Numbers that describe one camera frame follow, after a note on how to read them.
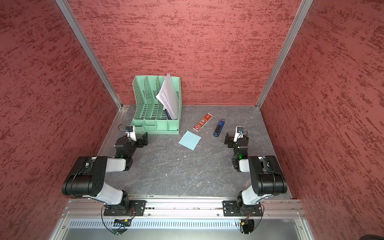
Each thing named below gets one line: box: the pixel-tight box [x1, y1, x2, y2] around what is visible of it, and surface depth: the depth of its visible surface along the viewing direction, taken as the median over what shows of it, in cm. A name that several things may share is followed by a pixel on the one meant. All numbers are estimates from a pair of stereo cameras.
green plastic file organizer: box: [130, 76, 182, 135], surface depth 106 cm
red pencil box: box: [193, 112, 214, 132], surface depth 112 cm
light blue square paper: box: [178, 130, 202, 151], surface depth 103 cm
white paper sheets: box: [155, 73, 179, 120], surface depth 96 cm
